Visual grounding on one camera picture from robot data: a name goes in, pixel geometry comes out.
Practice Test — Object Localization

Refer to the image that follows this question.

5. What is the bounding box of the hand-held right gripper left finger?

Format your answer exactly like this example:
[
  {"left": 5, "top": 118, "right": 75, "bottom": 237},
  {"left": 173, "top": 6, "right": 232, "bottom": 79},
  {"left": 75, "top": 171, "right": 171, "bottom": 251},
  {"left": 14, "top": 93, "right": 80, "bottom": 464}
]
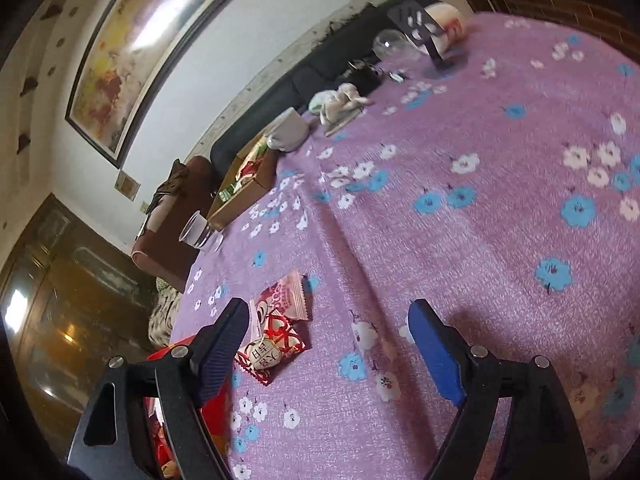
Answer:
[{"left": 66, "top": 298, "right": 250, "bottom": 480}]

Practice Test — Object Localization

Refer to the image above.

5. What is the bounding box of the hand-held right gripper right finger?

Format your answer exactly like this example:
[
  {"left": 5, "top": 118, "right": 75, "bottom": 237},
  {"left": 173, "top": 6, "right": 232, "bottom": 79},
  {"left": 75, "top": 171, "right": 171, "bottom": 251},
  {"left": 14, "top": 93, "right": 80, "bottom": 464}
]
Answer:
[{"left": 407, "top": 298, "right": 594, "bottom": 480}]

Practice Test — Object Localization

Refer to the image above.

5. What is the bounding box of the red white candy packet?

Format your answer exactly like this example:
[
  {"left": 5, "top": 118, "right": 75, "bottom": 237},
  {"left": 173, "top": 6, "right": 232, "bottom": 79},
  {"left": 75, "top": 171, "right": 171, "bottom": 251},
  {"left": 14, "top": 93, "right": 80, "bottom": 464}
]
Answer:
[{"left": 234, "top": 312, "right": 307, "bottom": 387}]

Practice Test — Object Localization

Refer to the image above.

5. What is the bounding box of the red gift box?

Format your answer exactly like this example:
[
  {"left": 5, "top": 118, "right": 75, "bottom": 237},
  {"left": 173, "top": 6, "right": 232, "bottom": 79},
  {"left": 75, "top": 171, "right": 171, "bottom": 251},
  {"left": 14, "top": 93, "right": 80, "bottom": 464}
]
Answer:
[{"left": 147, "top": 335, "right": 233, "bottom": 480}]

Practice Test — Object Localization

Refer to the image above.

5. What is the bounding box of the floral cushion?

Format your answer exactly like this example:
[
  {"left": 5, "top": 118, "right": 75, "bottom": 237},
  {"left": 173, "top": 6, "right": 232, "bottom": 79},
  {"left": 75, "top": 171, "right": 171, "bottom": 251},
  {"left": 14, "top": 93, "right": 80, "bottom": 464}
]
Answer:
[{"left": 147, "top": 277, "right": 183, "bottom": 348}]

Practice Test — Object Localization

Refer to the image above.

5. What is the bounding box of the pink snack packet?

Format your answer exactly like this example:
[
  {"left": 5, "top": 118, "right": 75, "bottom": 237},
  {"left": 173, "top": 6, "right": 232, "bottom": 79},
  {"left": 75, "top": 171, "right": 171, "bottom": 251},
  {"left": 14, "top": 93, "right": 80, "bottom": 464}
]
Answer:
[{"left": 248, "top": 270, "right": 312, "bottom": 346}]

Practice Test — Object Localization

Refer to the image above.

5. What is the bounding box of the purple floral tablecloth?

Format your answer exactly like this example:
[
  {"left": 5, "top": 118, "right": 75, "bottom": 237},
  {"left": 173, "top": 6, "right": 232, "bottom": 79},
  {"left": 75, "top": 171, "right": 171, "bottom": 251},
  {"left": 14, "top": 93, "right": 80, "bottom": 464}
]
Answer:
[{"left": 170, "top": 10, "right": 640, "bottom": 480}]

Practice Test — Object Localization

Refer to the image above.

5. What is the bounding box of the clear plastic cup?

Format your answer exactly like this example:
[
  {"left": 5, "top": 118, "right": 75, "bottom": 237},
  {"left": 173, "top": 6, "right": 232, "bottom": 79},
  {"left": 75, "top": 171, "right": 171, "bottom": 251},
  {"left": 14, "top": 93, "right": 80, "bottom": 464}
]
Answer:
[{"left": 179, "top": 210, "right": 224, "bottom": 252}]

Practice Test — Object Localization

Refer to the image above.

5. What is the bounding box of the brown armchair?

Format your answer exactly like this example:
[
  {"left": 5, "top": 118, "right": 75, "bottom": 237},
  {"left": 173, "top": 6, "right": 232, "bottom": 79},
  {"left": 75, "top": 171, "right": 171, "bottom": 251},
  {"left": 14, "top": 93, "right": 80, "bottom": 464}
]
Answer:
[{"left": 131, "top": 156, "right": 221, "bottom": 293}]

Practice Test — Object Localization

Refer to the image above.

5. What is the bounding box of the cardboard box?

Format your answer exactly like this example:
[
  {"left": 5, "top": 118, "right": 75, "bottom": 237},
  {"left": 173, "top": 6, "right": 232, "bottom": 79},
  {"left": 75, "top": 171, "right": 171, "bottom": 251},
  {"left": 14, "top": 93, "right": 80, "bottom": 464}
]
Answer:
[{"left": 206, "top": 130, "right": 281, "bottom": 231}]

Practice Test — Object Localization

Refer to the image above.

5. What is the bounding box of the wooden cabinet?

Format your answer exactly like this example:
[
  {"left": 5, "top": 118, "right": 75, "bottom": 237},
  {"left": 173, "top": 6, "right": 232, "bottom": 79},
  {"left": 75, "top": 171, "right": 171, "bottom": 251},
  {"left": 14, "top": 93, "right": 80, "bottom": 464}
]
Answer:
[{"left": 0, "top": 192, "right": 161, "bottom": 461}]

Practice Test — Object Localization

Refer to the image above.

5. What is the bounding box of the brown cloth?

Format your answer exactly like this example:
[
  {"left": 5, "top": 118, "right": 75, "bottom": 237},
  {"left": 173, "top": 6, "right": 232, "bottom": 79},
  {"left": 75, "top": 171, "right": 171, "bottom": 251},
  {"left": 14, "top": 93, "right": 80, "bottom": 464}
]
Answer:
[{"left": 152, "top": 158, "right": 190, "bottom": 206}]

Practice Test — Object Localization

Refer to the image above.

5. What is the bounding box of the white plush toy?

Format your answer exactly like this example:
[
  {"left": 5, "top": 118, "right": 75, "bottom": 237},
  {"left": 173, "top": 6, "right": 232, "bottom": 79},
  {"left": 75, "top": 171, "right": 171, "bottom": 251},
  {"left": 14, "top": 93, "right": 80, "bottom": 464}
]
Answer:
[{"left": 307, "top": 83, "right": 376, "bottom": 126}]

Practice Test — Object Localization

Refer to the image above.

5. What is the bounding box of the black pouch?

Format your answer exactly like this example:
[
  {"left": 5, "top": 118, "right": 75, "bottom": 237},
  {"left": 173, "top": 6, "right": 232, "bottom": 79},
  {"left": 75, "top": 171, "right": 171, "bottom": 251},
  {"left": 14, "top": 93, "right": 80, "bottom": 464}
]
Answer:
[{"left": 347, "top": 58, "right": 386, "bottom": 96}]

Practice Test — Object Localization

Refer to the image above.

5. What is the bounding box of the dark sofa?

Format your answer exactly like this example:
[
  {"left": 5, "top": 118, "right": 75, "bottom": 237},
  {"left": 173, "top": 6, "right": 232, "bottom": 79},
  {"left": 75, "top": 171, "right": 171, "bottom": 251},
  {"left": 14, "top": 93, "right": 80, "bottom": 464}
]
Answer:
[{"left": 210, "top": 0, "right": 446, "bottom": 181}]

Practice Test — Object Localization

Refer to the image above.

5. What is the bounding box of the clear glass globe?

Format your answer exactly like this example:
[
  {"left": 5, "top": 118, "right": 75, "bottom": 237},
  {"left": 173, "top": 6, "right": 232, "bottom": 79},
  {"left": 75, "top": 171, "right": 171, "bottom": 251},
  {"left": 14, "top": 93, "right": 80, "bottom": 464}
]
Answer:
[{"left": 372, "top": 29, "right": 416, "bottom": 63}]

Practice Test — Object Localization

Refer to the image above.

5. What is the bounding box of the framed painting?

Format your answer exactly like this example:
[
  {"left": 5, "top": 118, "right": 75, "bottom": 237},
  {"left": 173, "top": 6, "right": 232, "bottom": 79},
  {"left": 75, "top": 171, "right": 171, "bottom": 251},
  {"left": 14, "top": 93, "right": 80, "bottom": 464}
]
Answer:
[{"left": 65, "top": 0, "right": 241, "bottom": 170}]

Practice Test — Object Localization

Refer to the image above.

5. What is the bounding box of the black phone stand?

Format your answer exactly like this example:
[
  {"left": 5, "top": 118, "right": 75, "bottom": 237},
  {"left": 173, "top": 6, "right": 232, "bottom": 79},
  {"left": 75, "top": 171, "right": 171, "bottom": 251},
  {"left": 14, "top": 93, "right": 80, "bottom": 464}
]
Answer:
[{"left": 387, "top": 2, "right": 468, "bottom": 73}]

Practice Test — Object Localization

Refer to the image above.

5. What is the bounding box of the white red printed bag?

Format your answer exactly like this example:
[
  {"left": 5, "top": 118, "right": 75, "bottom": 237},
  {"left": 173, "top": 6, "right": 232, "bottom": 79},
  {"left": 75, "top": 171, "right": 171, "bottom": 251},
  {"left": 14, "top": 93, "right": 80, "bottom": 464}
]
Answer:
[{"left": 425, "top": 1, "right": 473, "bottom": 48}]

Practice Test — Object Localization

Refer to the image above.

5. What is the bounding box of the small wall frame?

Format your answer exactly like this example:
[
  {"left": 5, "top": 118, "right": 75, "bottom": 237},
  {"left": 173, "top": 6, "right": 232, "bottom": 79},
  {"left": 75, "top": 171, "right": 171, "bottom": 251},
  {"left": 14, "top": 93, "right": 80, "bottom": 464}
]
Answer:
[{"left": 114, "top": 170, "right": 141, "bottom": 202}]

